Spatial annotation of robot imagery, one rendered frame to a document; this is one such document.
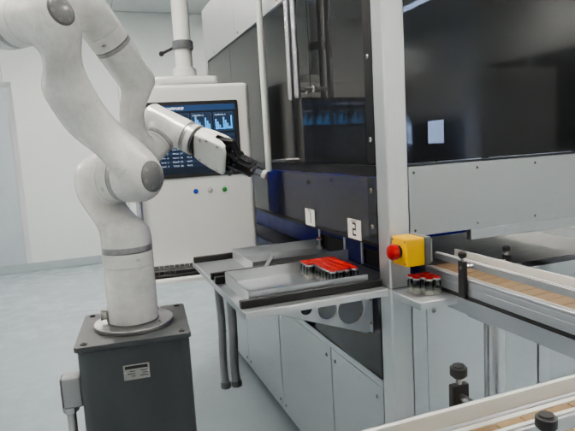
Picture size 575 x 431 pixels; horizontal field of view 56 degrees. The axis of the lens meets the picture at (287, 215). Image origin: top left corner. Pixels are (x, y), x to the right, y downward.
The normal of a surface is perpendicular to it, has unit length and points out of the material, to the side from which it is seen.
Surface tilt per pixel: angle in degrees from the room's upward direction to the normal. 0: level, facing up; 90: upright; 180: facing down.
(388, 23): 90
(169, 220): 90
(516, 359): 90
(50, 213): 90
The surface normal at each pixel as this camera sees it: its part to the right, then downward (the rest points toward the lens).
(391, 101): 0.35, 0.10
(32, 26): -0.29, 0.57
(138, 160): 0.63, -0.30
